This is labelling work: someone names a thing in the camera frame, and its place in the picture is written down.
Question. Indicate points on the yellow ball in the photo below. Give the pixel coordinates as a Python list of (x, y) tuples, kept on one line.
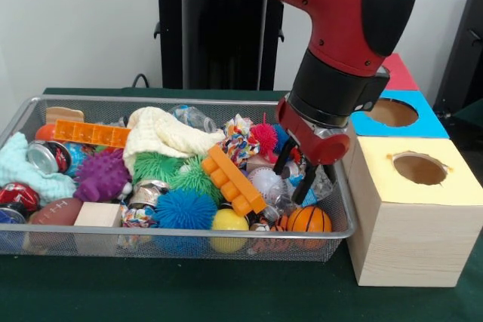
[(229, 224)]

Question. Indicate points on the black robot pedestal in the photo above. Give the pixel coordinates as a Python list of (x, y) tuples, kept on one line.
[(211, 50)]

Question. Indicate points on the long flat orange toy brick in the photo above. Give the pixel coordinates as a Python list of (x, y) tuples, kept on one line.
[(90, 133)]

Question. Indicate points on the clear shallow mesh bin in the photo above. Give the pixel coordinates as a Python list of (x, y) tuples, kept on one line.
[(98, 246)]

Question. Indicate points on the green spiky ball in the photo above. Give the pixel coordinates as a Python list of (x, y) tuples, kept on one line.
[(155, 167), (198, 179)]

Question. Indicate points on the blue spiky ball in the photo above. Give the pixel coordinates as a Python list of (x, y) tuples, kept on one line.
[(185, 210)]

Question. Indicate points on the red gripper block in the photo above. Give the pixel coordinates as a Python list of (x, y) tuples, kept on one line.
[(321, 147)]

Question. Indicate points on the cream knitted cloth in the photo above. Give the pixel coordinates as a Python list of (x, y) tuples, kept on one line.
[(162, 135)]

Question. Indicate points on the white baseball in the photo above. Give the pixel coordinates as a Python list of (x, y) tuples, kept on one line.
[(264, 185)]

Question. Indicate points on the small orange basketball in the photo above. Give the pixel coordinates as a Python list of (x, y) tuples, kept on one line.
[(309, 219)]

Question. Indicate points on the purple spiky ball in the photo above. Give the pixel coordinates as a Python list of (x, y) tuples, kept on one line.
[(100, 177)]

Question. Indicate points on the dark green table cloth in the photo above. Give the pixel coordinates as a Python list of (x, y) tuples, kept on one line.
[(226, 292)]

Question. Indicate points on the orange toy brick round studs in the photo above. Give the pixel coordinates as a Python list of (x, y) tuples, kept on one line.
[(234, 179)]

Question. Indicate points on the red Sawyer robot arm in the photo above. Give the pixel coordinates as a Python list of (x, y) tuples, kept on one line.
[(347, 13)]

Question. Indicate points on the wooden box three holes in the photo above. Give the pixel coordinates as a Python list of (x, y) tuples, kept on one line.
[(407, 231)]

